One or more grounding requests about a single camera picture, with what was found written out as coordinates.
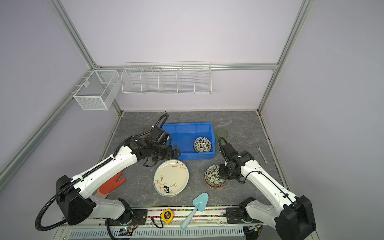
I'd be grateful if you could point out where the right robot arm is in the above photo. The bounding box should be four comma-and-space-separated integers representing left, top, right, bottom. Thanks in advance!
219, 137, 317, 240

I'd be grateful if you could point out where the white wire rack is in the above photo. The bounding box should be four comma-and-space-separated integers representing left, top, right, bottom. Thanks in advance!
121, 62, 212, 95

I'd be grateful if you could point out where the green floral bowl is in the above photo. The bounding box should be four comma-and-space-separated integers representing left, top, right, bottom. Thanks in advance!
193, 137, 212, 153
205, 165, 226, 186

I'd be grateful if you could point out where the yellow tape measure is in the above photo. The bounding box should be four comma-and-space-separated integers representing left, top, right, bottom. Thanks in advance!
160, 209, 174, 225

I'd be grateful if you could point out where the amber glass cup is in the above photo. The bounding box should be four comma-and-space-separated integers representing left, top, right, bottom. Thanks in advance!
144, 125, 155, 134

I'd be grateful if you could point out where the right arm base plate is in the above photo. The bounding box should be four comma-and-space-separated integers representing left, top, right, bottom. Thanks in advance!
224, 207, 249, 224

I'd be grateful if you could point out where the green glass cup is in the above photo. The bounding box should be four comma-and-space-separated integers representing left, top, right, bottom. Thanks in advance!
215, 128, 229, 145

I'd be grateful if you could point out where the blue plastic bin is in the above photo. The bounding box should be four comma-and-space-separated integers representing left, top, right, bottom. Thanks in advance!
163, 123, 216, 161

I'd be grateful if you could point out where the cream floral plate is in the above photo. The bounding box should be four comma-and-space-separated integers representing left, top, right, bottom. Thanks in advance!
154, 160, 190, 187

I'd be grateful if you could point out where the white mesh basket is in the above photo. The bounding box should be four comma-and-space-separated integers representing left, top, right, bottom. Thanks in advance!
74, 70, 122, 111

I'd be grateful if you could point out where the orange patterned bowl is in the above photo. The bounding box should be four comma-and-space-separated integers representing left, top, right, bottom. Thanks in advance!
205, 182, 226, 190

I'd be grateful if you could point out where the red work glove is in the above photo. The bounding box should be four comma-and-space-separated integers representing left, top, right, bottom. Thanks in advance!
95, 171, 126, 199

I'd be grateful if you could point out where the metal wrench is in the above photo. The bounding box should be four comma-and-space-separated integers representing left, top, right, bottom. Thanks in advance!
257, 146, 270, 165

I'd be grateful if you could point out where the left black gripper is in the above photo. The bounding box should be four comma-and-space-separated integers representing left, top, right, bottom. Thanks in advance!
151, 144, 181, 162

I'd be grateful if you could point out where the green rimmed bottom plate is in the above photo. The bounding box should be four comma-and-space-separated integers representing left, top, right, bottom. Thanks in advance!
154, 183, 185, 197

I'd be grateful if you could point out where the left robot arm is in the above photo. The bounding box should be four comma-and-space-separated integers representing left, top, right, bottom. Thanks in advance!
35, 113, 181, 232

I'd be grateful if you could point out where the teal plastic shovel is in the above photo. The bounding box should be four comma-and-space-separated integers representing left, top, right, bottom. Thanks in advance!
181, 193, 209, 230

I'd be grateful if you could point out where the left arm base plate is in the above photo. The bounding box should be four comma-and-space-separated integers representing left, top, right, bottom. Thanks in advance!
119, 209, 148, 226

